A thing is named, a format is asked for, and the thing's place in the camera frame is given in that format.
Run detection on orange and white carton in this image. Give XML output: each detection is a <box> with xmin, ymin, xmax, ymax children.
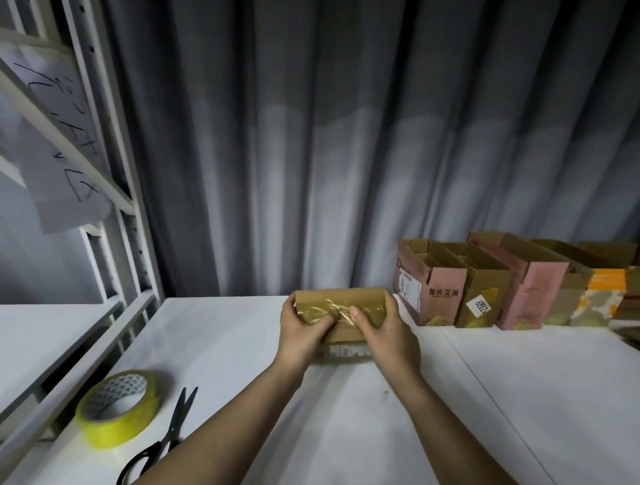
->
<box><xmin>570</xmin><ymin>266</ymin><xmax>628</xmax><ymax>330</ymax></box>

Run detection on handwritten paper sheet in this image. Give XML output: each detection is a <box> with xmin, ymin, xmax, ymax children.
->
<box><xmin>0</xmin><ymin>44</ymin><xmax>108</xmax><ymax>163</ymax></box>
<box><xmin>14</xmin><ymin>122</ymin><xmax>115</xmax><ymax>237</ymax></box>

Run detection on brown box with 7020 sticker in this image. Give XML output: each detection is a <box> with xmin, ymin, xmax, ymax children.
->
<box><xmin>440</xmin><ymin>241</ymin><xmax>514</xmax><ymax>330</ymax></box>

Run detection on person's left hand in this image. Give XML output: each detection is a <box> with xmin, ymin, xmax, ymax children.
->
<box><xmin>272</xmin><ymin>294</ymin><xmax>337</xmax><ymax>380</ymax></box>

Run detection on person's right hand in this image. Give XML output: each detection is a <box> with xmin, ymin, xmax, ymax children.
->
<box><xmin>348</xmin><ymin>290</ymin><xmax>424</xmax><ymax>387</ymax></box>

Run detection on pink lettered cardboard box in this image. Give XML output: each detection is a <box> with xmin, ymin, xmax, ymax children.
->
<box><xmin>467</xmin><ymin>231</ymin><xmax>572</xmax><ymax>332</ymax></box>
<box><xmin>395</xmin><ymin>237</ymin><xmax>470</xmax><ymax>328</ymax></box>

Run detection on printed brown cardboard box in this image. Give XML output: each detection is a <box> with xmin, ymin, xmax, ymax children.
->
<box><xmin>580</xmin><ymin>240</ymin><xmax>640</xmax><ymax>322</ymax></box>

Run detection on yellow tape roll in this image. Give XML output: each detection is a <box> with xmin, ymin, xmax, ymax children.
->
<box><xmin>75</xmin><ymin>368</ymin><xmax>163</xmax><ymax>451</ymax></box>

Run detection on brown box with white label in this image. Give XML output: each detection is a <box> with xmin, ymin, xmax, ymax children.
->
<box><xmin>291</xmin><ymin>286</ymin><xmax>390</xmax><ymax>364</ymax></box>

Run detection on person's right forearm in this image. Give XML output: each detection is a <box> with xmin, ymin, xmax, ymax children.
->
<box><xmin>383</xmin><ymin>368</ymin><xmax>518</xmax><ymax>485</ymax></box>

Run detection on small brown labelled carton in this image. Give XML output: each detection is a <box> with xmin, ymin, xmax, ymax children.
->
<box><xmin>530</xmin><ymin>239</ymin><xmax>593</xmax><ymax>328</ymax></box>

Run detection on person's left forearm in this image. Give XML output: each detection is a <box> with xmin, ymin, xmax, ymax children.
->
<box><xmin>134</xmin><ymin>362</ymin><xmax>308</xmax><ymax>485</ymax></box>

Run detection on white metal shelf rack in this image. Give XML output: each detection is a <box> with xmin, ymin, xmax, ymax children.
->
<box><xmin>0</xmin><ymin>0</ymin><xmax>165</xmax><ymax>476</ymax></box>

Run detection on black scissors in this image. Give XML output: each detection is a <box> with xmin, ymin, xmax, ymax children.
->
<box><xmin>115</xmin><ymin>384</ymin><xmax>200</xmax><ymax>485</ymax></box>

